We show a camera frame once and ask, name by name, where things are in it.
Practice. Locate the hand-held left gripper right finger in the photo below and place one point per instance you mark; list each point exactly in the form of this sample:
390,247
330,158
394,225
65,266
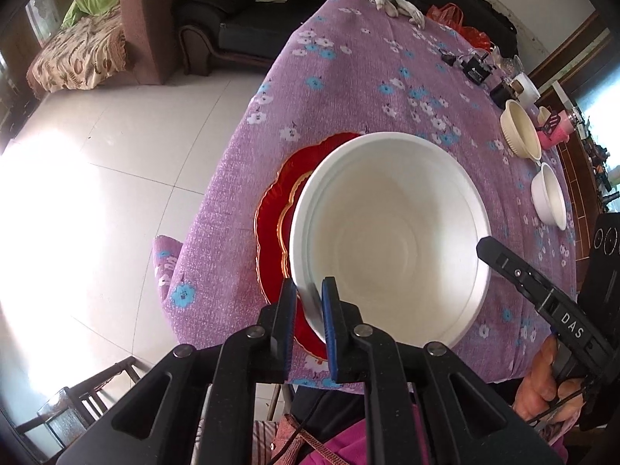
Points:
329,329

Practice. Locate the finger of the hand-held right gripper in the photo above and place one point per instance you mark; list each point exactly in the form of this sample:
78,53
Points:
513,271

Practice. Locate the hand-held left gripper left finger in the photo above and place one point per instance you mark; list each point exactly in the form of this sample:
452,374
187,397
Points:
286,334

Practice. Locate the red plate with gold print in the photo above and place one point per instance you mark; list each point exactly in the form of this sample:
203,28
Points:
269,232

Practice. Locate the red plate with white label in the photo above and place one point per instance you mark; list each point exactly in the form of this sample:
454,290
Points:
286,223

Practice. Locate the large white bowl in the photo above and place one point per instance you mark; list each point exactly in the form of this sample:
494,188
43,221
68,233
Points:
387,232

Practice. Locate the person's right hand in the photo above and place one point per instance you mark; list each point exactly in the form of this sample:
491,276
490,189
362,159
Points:
537,387

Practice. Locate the small white bowl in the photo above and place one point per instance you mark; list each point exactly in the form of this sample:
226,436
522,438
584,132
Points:
550,198

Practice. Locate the magenta garment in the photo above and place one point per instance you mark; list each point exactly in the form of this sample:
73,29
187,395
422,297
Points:
348,445

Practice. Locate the brown wooden sideboard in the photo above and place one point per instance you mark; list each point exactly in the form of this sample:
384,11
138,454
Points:
576,164

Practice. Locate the cream bowl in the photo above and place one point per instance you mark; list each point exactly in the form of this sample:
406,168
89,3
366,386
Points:
520,131

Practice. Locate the row of small windowsill ornaments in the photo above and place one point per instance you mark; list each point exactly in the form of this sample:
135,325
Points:
600,160

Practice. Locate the small black perforated tool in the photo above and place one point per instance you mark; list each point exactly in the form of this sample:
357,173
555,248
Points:
548,127

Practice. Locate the pink thermos bottle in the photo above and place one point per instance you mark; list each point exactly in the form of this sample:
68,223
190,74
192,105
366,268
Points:
562,131

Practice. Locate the dark brown box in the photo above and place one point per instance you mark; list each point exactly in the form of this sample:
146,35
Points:
501,93

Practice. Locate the white plastic jar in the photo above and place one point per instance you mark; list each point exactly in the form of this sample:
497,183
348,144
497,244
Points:
528,88

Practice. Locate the bright window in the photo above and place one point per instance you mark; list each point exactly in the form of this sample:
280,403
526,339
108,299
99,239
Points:
605,97

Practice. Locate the black electric motor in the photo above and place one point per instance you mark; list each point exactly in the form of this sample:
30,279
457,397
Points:
475,70

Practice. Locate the clear plastic bag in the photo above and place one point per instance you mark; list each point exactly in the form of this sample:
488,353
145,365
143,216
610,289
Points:
508,60

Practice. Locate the dark wooden chair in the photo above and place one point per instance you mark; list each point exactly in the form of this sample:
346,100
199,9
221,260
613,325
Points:
82,407

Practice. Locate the small black adapter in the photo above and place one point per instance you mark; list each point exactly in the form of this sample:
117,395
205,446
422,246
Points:
449,58

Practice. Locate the purple floral tablecloth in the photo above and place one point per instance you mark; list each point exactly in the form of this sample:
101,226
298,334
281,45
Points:
348,92

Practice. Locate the red plastic bag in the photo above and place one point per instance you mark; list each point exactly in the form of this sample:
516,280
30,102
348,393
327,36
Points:
455,22

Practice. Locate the black sofa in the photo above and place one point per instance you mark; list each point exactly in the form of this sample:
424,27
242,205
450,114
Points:
242,19

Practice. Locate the brown armchair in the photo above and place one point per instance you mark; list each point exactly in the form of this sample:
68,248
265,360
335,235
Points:
140,19

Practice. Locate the brown patterned blanket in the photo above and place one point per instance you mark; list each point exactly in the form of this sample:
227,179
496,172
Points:
72,58

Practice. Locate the green cloth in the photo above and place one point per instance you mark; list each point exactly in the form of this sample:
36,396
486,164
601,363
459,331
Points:
89,2

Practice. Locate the dark wooden glass door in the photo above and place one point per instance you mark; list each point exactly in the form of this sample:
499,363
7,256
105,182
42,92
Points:
29,34

